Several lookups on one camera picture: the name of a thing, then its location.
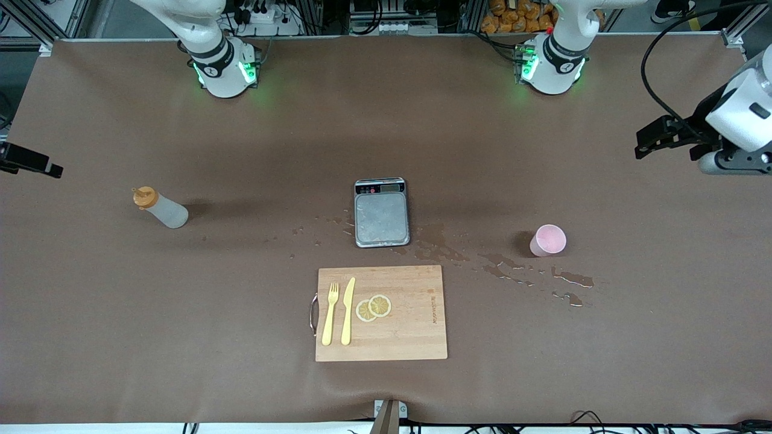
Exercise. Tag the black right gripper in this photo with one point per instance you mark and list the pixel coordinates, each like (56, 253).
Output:
(23, 159)

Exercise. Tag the lemon slice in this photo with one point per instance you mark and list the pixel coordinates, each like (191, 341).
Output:
(362, 311)
(380, 305)

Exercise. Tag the orange packaged snacks heap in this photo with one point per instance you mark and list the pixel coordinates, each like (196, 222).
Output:
(512, 15)

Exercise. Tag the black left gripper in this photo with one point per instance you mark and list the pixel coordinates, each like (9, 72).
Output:
(701, 124)

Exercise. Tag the pink plastic cup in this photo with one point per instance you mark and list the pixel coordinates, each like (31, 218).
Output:
(547, 241)

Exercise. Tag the wooden cutting board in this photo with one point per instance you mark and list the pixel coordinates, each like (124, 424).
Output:
(404, 337)

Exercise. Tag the yellow plastic fork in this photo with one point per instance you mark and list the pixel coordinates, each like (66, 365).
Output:
(329, 319)

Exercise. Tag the long white power strip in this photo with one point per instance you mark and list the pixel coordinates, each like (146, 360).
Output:
(392, 27)

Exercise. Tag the clear sauce bottle orange cap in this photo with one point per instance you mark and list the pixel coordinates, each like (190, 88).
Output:
(163, 211)

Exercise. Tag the white power strip with plugs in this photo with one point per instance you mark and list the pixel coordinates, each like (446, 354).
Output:
(262, 16)

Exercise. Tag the aluminium frame rail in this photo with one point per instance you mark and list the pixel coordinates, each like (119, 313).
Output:
(45, 47)
(733, 39)

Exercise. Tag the brown table cover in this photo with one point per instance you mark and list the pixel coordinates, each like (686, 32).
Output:
(181, 331)

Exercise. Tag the silver digital kitchen scale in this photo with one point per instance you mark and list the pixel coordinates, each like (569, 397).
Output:
(381, 217)

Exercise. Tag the yellow plastic knife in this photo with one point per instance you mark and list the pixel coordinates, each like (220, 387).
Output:
(347, 313)

